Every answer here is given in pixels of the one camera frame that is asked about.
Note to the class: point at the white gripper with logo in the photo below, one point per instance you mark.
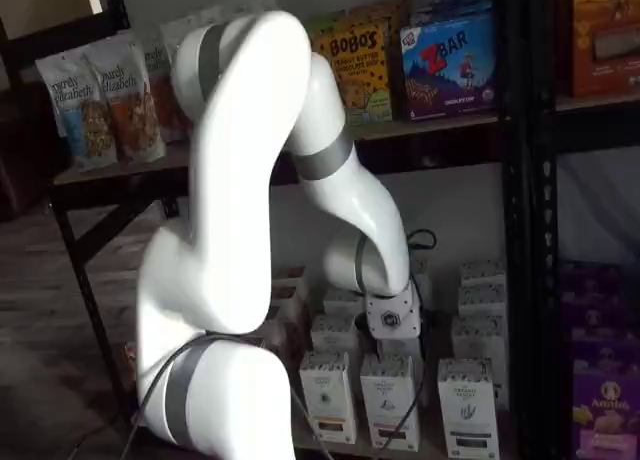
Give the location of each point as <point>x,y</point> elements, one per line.
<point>395,315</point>

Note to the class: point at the white box green strip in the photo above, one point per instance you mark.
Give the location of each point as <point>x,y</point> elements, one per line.
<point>467,405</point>

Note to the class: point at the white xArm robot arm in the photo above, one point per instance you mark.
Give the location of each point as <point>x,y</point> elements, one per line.
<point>240,130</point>

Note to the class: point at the white box pink strip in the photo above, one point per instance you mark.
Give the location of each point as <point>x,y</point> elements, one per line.
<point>387,395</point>

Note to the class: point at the white box orange strip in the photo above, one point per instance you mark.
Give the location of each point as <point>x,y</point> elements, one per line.
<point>327,400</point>

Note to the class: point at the small white window box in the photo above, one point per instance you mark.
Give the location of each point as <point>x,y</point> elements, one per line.
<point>290,277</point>
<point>285,305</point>

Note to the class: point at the black metal shelf rack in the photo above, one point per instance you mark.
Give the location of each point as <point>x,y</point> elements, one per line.
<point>545,230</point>
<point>512,230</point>

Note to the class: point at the wooden shelf board with snacks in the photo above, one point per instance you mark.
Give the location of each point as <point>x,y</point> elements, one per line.
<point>425,124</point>

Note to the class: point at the purple snack box stack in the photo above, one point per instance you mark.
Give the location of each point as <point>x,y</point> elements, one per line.
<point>600,300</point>

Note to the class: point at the purple Annie's box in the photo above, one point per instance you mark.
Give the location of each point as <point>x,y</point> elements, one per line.
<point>607,410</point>

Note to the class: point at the yellow Bobo's snack box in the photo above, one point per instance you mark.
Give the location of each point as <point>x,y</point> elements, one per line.
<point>362,70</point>

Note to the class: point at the blue Z Bar box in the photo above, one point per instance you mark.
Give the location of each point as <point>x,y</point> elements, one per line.
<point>447,70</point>

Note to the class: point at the blue snack box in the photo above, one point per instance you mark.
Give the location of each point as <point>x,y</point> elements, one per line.
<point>452,5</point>

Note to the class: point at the orange snack box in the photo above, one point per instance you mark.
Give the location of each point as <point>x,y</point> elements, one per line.
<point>605,40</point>

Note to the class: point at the Purely Elizabeth granola bag orange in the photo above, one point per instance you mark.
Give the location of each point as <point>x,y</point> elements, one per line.
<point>130,105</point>

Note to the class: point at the Purely Elizabeth granola bag blue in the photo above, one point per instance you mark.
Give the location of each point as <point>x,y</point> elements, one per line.
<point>75,110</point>

